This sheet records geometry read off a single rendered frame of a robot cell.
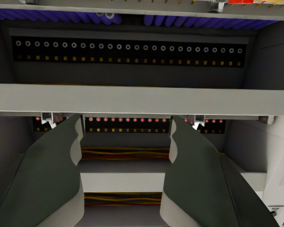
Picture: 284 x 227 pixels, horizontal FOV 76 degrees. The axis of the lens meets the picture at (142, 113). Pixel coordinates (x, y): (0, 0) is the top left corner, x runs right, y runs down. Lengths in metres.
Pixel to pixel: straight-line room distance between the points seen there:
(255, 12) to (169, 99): 0.19
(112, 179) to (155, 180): 0.09
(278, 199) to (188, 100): 0.35
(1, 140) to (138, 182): 0.34
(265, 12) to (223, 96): 0.14
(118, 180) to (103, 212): 0.26
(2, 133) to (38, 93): 0.22
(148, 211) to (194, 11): 0.57
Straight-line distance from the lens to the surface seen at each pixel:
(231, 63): 0.50
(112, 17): 0.35
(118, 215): 0.65
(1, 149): 0.55
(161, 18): 0.37
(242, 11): 0.36
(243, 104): 0.36
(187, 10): 0.33
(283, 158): 0.47
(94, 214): 0.66
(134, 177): 0.42
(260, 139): 0.51
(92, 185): 0.43
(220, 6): 0.31
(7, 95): 0.37
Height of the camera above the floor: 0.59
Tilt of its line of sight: 27 degrees up
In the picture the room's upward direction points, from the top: 178 degrees counter-clockwise
